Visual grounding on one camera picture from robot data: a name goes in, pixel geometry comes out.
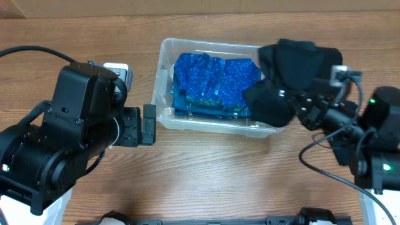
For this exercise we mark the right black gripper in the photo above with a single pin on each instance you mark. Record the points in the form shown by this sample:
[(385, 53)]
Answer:
[(314, 114)]

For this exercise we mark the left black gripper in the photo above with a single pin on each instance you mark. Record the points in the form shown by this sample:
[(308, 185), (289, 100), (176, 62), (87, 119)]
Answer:
[(132, 136)]

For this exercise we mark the clear plastic storage bin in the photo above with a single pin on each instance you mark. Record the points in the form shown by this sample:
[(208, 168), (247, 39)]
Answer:
[(171, 49)]

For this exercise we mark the blue denim garment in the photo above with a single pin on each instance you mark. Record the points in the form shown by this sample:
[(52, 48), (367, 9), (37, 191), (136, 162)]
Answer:
[(184, 108)]

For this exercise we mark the black garment top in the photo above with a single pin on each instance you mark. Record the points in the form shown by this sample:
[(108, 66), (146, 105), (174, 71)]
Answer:
[(299, 65)]

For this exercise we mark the blue sparkly garment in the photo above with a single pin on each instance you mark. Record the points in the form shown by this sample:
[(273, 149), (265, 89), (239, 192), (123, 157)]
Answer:
[(215, 82)]

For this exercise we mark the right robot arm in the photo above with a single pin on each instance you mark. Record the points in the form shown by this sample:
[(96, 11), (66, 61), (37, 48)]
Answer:
[(368, 144)]

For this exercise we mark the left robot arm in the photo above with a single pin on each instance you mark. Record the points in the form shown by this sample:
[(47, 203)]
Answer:
[(36, 179)]

